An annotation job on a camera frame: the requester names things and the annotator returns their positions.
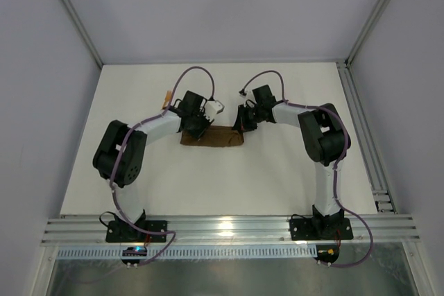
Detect orange plastic fork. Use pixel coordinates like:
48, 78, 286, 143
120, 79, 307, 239
162, 90, 172, 110

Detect aluminium rail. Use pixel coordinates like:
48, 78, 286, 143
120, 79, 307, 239
336, 60, 398, 214
42, 214, 420, 245

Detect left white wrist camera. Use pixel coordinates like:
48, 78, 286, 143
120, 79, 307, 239
204, 101, 225, 120

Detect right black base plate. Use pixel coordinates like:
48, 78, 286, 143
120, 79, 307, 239
289, 215, 354, 241

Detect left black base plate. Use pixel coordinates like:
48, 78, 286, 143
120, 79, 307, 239
105, 219, 168, 243

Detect aluminium corner post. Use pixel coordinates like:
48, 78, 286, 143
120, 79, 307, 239
59, 0, 104, 69
345, 0, 391, 67

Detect aluminium right side rail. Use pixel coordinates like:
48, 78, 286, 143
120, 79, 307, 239
336, 60, 398, 214

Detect left aluminium corner post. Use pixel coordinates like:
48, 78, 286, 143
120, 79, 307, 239
59, 0, 104, 69

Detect right small controller board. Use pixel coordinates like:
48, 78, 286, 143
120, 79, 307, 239
314, 245, 340, 268

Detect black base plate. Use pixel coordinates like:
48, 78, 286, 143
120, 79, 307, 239
105, 219, 168, 243
289, 215, 354, 241

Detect right aluminium corner post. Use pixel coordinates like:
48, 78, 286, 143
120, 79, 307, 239
345, 0, 391, 67

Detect aluminium front rail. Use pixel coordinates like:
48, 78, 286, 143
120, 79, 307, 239
42, 214, 420, 245

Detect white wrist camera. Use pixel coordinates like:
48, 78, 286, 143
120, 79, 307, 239
239, 89, 253, 100
204, 101, 225, 120

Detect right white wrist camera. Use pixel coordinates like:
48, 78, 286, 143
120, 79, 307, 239
239, 89, 253, 100

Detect brown cloth napkin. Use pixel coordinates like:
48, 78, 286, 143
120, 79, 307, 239
180, 125, 244, 148

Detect left small controller board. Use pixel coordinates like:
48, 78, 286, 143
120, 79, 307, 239
121, 245, 148, 268

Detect slotted grey cable duct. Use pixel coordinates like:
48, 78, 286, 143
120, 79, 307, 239
56, 243, 316, 260

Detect small controller board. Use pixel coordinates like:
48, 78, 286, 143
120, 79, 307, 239
121, 245, 148, 268
314, 245, 340, 268

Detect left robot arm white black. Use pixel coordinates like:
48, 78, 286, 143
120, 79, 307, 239
92, 91, 224, 243

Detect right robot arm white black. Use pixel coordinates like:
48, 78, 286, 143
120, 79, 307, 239
232, 85, 353, 241

